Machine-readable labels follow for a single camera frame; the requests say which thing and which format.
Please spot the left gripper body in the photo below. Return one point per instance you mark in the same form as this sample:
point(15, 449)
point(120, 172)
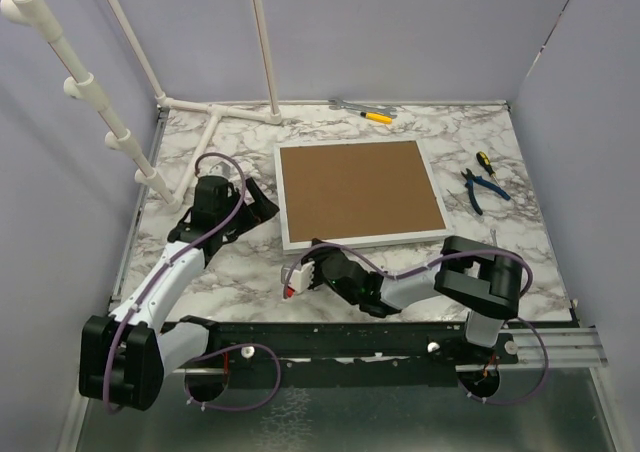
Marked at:
point(234, 223)

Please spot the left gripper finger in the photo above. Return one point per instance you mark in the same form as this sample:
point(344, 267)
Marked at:
point(260, 200)
point(250, 217)

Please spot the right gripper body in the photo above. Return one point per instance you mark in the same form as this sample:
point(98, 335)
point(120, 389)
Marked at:
point(318, 277)

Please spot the white picture frame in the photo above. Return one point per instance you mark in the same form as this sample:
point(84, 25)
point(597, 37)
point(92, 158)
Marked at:
point(360, 193)

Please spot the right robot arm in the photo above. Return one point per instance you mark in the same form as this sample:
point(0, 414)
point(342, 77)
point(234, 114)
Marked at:
point(487, 280)

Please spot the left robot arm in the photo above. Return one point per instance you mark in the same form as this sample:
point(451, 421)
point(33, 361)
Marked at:
point(124, 355)

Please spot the silver wrench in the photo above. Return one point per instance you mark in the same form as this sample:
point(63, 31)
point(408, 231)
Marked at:
point(388, 111)

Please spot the yellow utility knife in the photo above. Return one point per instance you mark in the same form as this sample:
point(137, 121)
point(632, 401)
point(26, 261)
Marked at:
point(380, 118)

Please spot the black yellow screwdriver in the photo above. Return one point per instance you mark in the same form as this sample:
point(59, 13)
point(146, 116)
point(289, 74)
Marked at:
point(485, 163)

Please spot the white PVC pipe rack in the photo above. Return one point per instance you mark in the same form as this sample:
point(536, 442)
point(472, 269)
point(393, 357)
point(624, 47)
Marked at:
point(53, 159)

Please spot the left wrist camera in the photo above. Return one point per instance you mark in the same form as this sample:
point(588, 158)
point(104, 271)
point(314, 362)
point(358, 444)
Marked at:
point(222, 168)

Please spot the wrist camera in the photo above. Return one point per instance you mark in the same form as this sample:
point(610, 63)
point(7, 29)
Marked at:
point(222, 168)
point(298, 278)

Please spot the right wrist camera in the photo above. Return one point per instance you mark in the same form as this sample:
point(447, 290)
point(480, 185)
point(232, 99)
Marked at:
point(298, 278)

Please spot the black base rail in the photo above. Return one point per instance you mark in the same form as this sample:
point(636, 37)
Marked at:
point(317, 355)

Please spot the aluminium extrusion rail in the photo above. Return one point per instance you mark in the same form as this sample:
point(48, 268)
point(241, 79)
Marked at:
point(565, 348)

